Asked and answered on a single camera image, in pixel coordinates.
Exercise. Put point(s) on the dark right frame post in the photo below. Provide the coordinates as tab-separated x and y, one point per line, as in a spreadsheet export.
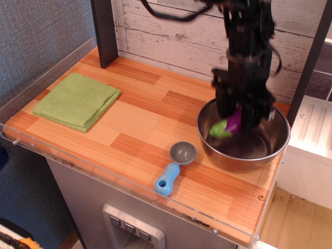
312	58

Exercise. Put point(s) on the dark frame post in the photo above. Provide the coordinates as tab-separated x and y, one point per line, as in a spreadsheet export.
312	58
104	31

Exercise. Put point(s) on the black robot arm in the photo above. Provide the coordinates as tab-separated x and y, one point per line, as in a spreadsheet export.
249	26

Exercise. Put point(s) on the clear acrylic table guard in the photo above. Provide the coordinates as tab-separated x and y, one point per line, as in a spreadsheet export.
128	148

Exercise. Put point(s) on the dark left frame post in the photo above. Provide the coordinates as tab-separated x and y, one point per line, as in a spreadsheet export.
104	31

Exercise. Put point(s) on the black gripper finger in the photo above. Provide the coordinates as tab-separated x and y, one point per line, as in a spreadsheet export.
252	112
226	103

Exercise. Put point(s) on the stainless steel bowl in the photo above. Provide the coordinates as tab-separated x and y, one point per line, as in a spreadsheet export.
245	151

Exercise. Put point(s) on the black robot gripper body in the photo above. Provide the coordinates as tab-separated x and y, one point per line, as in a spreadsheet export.
245	79

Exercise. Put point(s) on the blue grey toy scoop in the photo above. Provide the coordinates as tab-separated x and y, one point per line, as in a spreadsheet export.
181	153

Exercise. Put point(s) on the grey toy fridge cabinet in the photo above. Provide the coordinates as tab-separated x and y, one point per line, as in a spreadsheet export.
85	198

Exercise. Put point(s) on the purple toy eggplant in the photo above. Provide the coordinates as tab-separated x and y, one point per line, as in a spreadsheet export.
227	127

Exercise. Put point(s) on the folded green cloth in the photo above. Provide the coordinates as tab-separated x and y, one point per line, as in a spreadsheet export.
76	102

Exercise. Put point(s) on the white toy sink unit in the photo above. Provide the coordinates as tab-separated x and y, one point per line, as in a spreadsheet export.
306	170

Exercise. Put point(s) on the orange object at corner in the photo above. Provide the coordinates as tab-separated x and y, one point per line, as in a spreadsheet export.
28	243

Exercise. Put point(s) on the silver dispenser panel with buttons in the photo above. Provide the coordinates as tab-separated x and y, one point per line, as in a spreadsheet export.
127	231

